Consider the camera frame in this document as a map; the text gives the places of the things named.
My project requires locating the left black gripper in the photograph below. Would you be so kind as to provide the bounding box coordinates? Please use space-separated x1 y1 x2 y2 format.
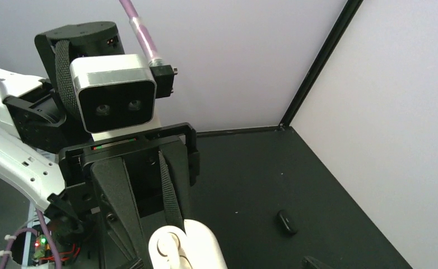
47 123 200 268

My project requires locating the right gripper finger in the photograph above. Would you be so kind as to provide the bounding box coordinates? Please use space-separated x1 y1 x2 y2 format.
301 256 333 269

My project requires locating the black earbud charging case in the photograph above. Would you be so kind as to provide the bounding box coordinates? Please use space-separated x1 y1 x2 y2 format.
276 210 298 235

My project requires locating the white oval case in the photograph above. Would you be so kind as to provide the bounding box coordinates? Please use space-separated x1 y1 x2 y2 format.
148 219 227 269

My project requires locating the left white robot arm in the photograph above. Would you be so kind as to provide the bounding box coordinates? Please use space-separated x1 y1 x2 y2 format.
0 17 199 268

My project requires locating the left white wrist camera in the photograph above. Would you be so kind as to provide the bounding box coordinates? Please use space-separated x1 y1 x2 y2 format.
69 53 179 135

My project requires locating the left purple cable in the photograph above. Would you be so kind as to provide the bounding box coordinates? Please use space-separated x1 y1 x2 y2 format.
0 0 164 269

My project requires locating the left back frame post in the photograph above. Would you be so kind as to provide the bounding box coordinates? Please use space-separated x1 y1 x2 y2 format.
198 0 364 138

